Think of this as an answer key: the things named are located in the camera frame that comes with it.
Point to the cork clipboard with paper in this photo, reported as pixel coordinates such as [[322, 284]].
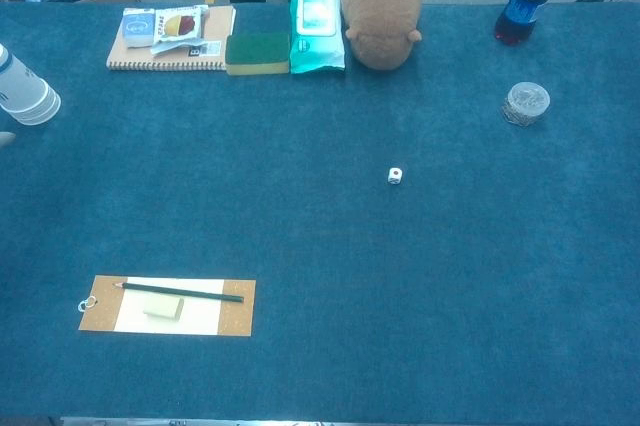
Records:
[[238, 311]]

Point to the tan spiral notebook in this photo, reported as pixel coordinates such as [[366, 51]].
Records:
[[220, 26]]

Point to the small white tissue pack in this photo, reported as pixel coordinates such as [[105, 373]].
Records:
[[138, 27]]

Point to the dark green pencil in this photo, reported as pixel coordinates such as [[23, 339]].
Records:
[[190, 293]]

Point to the green and yellow sponge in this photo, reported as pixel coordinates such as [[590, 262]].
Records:
[[257, 51]]

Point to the cream paper sheet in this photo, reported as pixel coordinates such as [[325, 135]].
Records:
[[200, 316]]

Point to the white die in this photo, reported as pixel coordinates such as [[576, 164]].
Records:
[[395, 176]]

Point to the blue tablecloth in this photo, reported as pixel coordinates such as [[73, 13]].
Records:
[[320, 226]]

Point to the beige eraser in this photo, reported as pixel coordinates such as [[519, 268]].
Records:
[[164, 308]]

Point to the white snack packet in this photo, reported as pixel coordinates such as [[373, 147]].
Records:
[[180, 26]]

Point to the teal wet wipes pack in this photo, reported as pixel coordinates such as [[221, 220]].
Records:
[[316, 36]]

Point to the brown plush toy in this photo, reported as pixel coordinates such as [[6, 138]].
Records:
[[382, 11]]

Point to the clear jar of clips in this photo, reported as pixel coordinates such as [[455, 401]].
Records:
[[526, 103]]

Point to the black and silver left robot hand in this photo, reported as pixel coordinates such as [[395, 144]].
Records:
[[5, 139]]

